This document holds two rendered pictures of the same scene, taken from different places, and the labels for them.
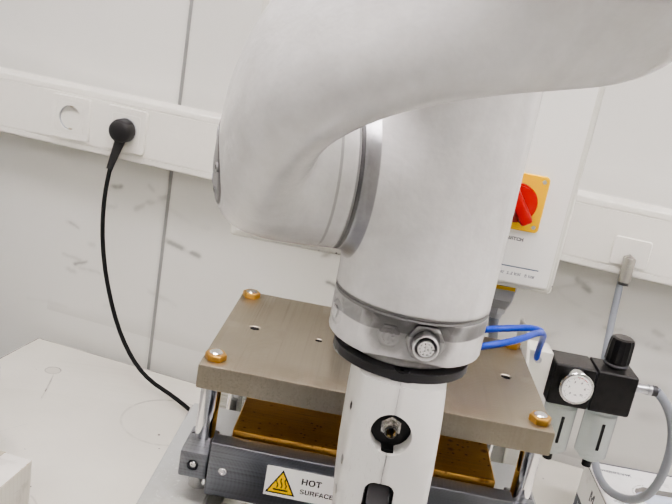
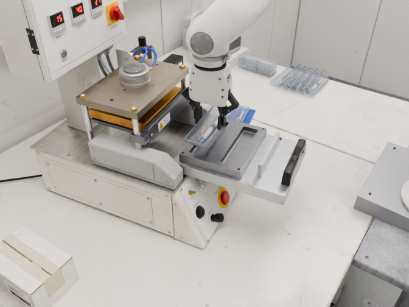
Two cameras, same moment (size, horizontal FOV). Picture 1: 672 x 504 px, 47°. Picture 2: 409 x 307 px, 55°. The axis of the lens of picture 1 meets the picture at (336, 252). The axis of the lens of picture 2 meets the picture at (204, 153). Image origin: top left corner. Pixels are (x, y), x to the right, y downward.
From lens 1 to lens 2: 78 cm
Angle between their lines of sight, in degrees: 62
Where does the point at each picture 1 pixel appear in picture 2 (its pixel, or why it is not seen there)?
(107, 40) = not seen: outside the picture
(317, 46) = (252, 11)
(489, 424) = (181, 75)
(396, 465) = (230, 83)
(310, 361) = (139, 94)
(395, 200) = not seen: hidden behind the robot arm
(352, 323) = (217, 62)
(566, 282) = not seen: hidden behind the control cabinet
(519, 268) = (120, 33)
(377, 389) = (225, 71)
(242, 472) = (154, 130)
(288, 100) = (248, 23)
